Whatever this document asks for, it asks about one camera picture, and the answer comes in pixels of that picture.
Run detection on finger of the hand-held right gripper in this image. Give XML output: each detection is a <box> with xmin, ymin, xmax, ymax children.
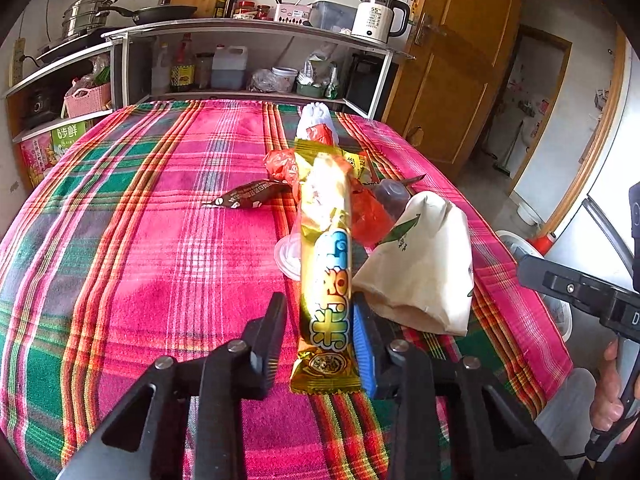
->
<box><xmin>517</xmin><ymin>255</ymin><xmax>621</xmax><ymax>323</ymax></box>

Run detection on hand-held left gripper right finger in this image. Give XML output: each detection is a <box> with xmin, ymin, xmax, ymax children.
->
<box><xmin>352</xmin><ymin>292</ymin><xmax>575</xmax><ymax>480</ymax></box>

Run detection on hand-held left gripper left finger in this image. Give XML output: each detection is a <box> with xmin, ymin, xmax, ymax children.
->
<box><xmin>55</xmin><ymin>292</ymin><xmax>288</xmax><ymax>480</ymax></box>

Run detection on long yellow snack wrapper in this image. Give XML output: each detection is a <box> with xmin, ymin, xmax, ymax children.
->
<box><xmin>290</xmin><ymin>137</ymin><xmax>363</xmax><ymax>396</ymax></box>

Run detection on red plastic bag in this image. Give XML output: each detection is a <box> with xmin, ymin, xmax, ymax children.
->
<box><xmin>264</xmin><ymin>125</ymin><xmax>397</xmax><ymax>250</ymax></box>

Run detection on small yellow snack wrapper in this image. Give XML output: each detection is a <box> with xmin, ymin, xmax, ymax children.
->
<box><xmin>342</xmin><ymin>149</ymin><xmax>372</xmax><ymax>181</ymax></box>

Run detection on person's right hand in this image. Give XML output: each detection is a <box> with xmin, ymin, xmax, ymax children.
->
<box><xmin>590</xmin><ymin>339</ymin><xmax>626</xmax><ymax>432</ymax></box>

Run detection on clear plastic cup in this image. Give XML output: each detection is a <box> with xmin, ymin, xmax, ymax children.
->
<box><xmin>274</xmin><ymin>234</ymin><xmax>304</xmax><ymax>282</ymax></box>

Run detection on cream paper bag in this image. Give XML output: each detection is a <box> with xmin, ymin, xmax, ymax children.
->
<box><xmin>352</xmin><ymin>191</ymin><xmax>475</xmax><ymax>337</ymax></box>

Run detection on brown snack wrapper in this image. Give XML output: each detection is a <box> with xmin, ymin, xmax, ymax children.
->
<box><xmin>201</xmin><ymin>180</ymin><xmax>293</xmax><ymax>210</ymax></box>

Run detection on plaid tablecloth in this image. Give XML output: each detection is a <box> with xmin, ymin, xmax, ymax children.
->
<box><xmin>0</xmin><ymin>100</ymin><xmax>575</xmax><ymax>480</ymax></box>

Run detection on dark jelly cup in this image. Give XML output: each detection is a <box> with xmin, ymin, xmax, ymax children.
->
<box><xmin>372</xmin><ymin>180</ymin><xmax>413</xmax><ymax>222</ymax></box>

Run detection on wooden door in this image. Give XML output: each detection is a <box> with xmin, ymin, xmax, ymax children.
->
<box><xmin>382</xmin><ymin>0</ymin><xmax>527</xmax><ymax>181</ymax></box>

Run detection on white plastic tub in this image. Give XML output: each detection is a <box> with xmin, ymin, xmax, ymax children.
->
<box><xmin>271</xmin><ymin>66</ymin><xmax>300</xmax><ymax>92</ymax></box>

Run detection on black appliance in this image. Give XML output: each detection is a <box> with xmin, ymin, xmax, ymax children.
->
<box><xmin>345</xmin><ymin>52</ymin><xmax>387</xmax><ymax>111</ymax></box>

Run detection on plastic oil jug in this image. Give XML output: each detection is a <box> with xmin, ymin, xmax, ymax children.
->
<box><xmin>210</xmin><ymin>45</ymin><xmax>249</xmax><ymax>91</ymax></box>

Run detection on green snack box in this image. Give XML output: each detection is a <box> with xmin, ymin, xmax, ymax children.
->
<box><xmin>50</xmin><ymin>120</ymin><xmax>92</xmax><ymax>161</ymax></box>

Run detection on yellow-labelled soy sauce bottle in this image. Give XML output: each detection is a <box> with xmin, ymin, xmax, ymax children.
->
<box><xmin>170</xmin><ymin>34</ymin><xmax>196</xmax><ymax>93</ymax></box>

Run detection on white plastic bottle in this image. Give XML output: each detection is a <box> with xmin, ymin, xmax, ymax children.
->
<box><xmin>151</xmin><ymin>42</ymin><xmax>172</xmax><ymax>95</ymax></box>

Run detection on pink snack box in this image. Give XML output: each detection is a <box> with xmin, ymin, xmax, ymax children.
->
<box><xmin>20</xmin><ymin>137</ymin><xmax>57</xmax><ymax>189</ymax></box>

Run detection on pink plastic basket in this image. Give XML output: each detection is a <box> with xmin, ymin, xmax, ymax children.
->
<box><xmin>62</xmin><ymin>81</ymin><xmax>112</xmax><ymax>119</ymax></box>

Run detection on white kitchen shelf rack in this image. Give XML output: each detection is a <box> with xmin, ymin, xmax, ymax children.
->
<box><xmin>102</xmin><ymin>17</ymin><xmax>416</xmax><ymax>121</ymax></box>

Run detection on white electric kettle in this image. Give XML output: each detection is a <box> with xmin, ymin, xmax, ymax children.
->
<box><xmin>350</xmin><ymin>0</ymin><xmax>411</xmax><ymax>45</ymax></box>

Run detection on pink chopstick holder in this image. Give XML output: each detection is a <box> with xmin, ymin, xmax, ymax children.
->
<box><xmin>272</xmin><ymin>2</ymin><xmax>312</xmax><ymax>26</ymax></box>

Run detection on clear plastic container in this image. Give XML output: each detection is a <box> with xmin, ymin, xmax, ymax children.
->
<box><xmin>308</xmin><ymin>0</ymin><xmax>359</xmax><ymax>31</ymax></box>

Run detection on low white stove shelf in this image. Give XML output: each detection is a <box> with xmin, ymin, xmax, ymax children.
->
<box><xmin>2</xmin><ymin>42</ymin><xmax>117</xmax><ymax>143</ymax></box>

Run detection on black frying pan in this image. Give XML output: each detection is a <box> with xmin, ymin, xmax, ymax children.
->
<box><xmin>97</xmin><ymin>4</ymin><xmax>199</xmax><ymax>26</ymax></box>

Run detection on black induction cooker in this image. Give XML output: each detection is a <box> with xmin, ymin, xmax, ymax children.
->
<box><xmin>36</xmin><ymin>27</ymin><xmax>122</xmax><ymax>63</ymax></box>

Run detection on stainless steamer pot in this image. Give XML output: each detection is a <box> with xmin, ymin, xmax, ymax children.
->
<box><xmin>61</xmin><ymin>0</ymin><xmax>119</xmax><ymax>41</ymax></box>

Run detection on white power strip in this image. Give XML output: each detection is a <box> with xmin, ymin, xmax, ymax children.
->
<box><xmin>10</xmin><ymin>37</ymin><xmax>27</xmax><ymax>87</ymax></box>

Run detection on metal door handle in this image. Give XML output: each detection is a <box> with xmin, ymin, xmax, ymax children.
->
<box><xmin>414</xmin><ymin>12</ymin><xmax>447</xmax><ymax>46</ymax></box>

